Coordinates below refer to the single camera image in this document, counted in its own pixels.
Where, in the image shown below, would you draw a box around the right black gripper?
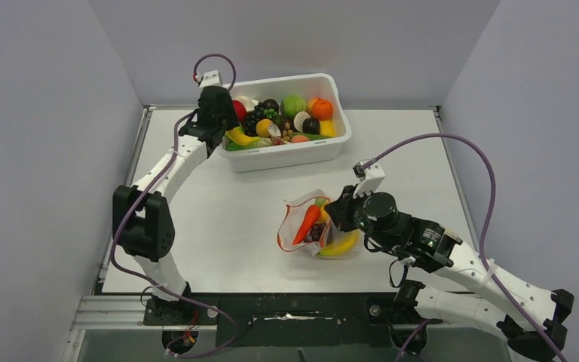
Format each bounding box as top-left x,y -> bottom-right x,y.
325,183 -> 396,251

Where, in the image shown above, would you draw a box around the toy carrot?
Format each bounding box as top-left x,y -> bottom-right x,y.
293,198 -> 329,245

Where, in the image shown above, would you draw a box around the single yellow toy banana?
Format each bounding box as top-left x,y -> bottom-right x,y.
225,126 -> 260,145

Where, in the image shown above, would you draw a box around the dark purple toy grapes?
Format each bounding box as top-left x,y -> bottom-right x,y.
303,223 -> 326,243

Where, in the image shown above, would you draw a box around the yellow toy banana bunch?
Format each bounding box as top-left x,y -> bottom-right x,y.
317,228 -> 360,258

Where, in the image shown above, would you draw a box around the clear orange-zip bag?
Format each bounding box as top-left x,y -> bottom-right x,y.
277,189 -> 360,259

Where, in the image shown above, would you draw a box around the yellow toy bell pepper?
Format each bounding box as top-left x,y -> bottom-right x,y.
317,204 -> 329,224

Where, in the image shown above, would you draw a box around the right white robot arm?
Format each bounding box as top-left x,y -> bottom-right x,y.
324,186 -> 574,361

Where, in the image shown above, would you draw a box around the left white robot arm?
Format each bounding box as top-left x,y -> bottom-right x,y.
109,86 -> 238,324

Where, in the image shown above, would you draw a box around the white plastic food bin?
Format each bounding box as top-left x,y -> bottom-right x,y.
218,73 -> 352,173

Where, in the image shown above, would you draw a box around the red toy apple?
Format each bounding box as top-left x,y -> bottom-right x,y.
232,100 -> 247,124

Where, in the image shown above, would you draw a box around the white toy garlic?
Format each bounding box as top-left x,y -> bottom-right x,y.
234,96 -> 256,112

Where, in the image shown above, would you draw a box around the yellow toy lemon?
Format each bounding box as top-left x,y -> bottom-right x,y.
255,118 -> 274,138

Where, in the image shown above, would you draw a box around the black toy grapes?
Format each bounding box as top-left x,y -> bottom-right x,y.
241,99 -> 281,137

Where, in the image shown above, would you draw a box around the green toy leaf vegetable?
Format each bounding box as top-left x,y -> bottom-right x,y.
225,137 -> 272,152

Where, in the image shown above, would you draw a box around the white toy mushroom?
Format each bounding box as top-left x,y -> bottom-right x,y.
268,123 -> 282,138

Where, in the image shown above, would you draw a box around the green toy cabbage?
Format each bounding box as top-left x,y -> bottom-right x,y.
281,95 -> 307,119

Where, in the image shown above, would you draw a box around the toy peach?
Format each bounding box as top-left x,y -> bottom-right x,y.
290,134 -> 310,143

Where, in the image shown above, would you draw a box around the yellow toy fruit slice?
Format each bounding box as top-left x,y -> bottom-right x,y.
319,120 -> 336,138

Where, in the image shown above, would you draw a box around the dark toy eggplant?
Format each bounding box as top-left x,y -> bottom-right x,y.
302,117 -> 320,135

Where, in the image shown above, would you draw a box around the orange toy tangerine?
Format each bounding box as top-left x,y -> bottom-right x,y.
311,98 -> 334,121

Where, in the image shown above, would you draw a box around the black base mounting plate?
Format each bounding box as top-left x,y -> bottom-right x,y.
142,290 -> 428,358

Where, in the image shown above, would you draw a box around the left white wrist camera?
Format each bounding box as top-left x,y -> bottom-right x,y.
195,70 -> 223,88

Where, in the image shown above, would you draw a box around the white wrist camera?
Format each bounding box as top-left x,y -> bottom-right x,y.
353,159 -> 385,198
195,70 -> 223,88

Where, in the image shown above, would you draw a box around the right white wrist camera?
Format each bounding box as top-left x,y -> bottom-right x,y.
353,159 -> 385,198

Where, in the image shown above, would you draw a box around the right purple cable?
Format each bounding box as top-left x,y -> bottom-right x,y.
354,133 -> 569,362

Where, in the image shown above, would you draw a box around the aluminium table frame rail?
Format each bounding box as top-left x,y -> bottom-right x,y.
60,105 -> 155,361

